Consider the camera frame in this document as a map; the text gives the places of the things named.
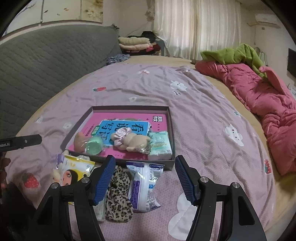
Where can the green egg-shaped sponge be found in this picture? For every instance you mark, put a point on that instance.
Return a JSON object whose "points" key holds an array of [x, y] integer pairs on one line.
{"points": [[93, 144]]}

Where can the bear plush with pink dress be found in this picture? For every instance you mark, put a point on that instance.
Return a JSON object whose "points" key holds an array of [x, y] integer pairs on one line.
{"points": [[134, 141]]}

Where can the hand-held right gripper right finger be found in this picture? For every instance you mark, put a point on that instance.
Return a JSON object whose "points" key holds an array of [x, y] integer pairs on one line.
{"points": [[185, 180]]}

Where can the yellow cartoon wet wipes pack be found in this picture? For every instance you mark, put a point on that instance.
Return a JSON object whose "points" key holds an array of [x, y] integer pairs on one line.
{"points": [[74, 169]]}

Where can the pink folded garment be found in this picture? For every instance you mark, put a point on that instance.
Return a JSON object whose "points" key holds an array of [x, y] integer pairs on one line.
{"points": [[136, 47]]}

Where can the blue patterned cloth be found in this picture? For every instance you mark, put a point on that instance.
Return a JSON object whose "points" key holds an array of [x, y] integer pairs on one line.
{"points": [[116, 59]]}

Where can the black garment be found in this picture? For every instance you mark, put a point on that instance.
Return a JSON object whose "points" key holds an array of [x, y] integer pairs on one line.
{"points": [[148, 36]]}

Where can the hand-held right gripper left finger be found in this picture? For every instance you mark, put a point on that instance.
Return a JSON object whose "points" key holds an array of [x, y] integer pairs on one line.
{"points": [[104, 180]]}

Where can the grey quilted headboard cover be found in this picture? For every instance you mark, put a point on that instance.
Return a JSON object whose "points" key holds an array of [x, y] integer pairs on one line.
{"points": [[46, 69]]}

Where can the cream folded garment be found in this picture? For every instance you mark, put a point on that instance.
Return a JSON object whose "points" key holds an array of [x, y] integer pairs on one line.
{"points": [[133, 41]]}

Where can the white and blue tissue pack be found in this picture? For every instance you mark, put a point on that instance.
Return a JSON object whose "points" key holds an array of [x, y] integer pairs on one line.
{"points": [[143, 185]]}

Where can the dark red folded garment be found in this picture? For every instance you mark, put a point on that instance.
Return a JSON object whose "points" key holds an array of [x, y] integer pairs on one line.
{"points": [[156, 48]]}

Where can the white air conditioner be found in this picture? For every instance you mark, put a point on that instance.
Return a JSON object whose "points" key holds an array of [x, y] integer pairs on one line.
{"points": [[266, 19]]}

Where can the person's left hand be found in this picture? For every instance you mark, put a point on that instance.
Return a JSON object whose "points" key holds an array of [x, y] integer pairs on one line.
{"points": [[4, 169]]}

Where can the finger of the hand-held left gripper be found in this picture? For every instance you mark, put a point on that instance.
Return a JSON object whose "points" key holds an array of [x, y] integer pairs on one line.
{"points": [[25, 140]]}

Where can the pink book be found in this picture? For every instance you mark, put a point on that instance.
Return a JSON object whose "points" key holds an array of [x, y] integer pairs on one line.
{"points": [[129, 117]]}

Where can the white curtain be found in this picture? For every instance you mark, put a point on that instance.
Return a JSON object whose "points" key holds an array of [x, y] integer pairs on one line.
{"points": [[196, 27]]}

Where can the black television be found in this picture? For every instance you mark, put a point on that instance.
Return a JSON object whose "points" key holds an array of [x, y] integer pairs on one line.
{"points": [[291, 62]]}

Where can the wall picture panels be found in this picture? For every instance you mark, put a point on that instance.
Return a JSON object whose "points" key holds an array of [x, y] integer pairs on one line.
{"points": [[69, 11]]}

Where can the purple printed bedsheet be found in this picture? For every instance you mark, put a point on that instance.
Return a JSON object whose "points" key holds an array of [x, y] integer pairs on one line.
{"points": [[196, 104]]}

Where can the green blanket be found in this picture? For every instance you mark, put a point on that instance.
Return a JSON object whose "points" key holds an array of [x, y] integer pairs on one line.
{"points": [[242, 54]]}

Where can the pink comforter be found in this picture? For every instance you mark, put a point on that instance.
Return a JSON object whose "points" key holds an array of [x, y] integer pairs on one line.
{"points": [[266, 97]]}

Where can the rabbit plush with purple dress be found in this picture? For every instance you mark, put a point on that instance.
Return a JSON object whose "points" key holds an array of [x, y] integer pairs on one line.
{"points": [[56, 175]]}

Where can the leopard print scrunchie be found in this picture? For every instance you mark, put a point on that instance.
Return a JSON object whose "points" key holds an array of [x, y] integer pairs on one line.
{"points": [[118, 197]]}

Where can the dark cardboard box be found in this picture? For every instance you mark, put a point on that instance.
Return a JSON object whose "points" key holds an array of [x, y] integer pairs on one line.
{"points": [[120, 160]]}

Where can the white television cabinet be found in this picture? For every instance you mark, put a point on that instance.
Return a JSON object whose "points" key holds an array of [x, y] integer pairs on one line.
{"points": [[293, 90]]}

